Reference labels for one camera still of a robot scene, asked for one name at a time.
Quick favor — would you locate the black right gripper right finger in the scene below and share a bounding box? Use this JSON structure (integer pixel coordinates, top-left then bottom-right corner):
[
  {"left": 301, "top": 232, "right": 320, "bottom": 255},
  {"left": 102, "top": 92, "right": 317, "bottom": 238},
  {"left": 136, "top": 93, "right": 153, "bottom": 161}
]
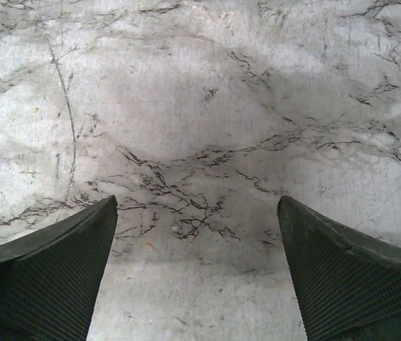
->
[{"left": 278, "top": 195, "right": 401, "bottom": 340}]

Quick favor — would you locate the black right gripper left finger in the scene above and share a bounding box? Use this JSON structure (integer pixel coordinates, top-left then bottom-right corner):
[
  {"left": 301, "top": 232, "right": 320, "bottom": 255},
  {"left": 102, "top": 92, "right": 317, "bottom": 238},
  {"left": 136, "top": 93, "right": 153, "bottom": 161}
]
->
[{"left": 0, "top": 195, "right": 118, "bottom": 340}]

